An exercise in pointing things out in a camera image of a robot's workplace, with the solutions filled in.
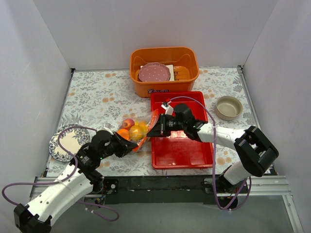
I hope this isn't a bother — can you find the orange tangerine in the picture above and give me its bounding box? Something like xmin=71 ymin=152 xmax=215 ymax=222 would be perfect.
xmin=117 ymin=129 xmax=131 ymax=141

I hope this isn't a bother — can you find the yellow lemon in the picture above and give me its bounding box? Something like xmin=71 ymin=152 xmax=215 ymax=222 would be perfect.
xmin=129 ymin=125 xmax=146 ymax=142

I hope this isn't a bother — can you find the yellow green mango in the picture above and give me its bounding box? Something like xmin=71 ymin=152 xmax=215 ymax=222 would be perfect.
xmin=138 ymin=121 xmax=149 ymax=134

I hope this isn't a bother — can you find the clear zip top bag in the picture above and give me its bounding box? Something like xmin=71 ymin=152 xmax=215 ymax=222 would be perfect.
xmin=117 ymin=110 xmax=159 ymax=152

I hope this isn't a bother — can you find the red pomegranate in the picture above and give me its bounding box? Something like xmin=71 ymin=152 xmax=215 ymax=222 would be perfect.
xmin=121 ymin=118 xmax=135 ymax=130

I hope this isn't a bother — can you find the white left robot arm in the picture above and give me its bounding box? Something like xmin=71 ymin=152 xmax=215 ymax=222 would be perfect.
xmin=14 ymin=130 xmax=137 ymax=233

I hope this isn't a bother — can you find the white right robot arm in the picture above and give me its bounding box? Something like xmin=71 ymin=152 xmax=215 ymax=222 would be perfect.
xmin=147 ymin=102 xmax=279 ymax=193

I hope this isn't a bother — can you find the red plastic tray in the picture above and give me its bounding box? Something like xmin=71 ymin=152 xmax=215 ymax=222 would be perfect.
xmin=151 ymin=91 xmax=213 ymax=169

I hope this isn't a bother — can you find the blue floral plate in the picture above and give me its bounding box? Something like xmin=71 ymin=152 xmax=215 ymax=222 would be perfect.
xmin=49 ymin=124 xmax=90 ymax=162

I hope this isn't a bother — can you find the floral tablecloth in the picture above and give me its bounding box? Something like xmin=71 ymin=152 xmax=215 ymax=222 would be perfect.
xmin=59 ymin=67 xmax=257 ymax=177

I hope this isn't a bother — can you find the beige ceramic bowl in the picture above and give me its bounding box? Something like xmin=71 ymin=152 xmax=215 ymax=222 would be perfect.
xmin=215 ymin=96 xmax=243 ymax=121

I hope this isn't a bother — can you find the pink dotted plate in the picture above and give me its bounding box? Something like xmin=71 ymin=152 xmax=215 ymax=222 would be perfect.
xmin=138 ymin=62 xmax=171 ymax=83

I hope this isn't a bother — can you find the orange plastic bin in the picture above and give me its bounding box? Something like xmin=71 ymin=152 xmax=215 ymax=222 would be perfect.
xmin=130 ymin=47 xmax=199 ymax=98

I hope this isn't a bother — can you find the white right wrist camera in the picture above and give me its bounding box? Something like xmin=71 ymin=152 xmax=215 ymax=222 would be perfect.
xmin=161 ymin=99 xmax=174 ymax=116

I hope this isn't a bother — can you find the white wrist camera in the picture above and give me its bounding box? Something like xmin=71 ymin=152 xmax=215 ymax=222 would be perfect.
xmin=103 ymin=122 xmax=113 ymax=134
xmin=161 ymin=99 xmax=174 ymax=116

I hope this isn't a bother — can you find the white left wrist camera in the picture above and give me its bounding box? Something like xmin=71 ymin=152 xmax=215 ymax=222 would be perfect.
xmin=103 ymin=122 xmax=113 ymax=134

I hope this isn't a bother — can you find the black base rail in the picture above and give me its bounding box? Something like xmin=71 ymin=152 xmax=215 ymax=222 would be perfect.
xmin=80 ymin=174 xmax=252 ymax=206

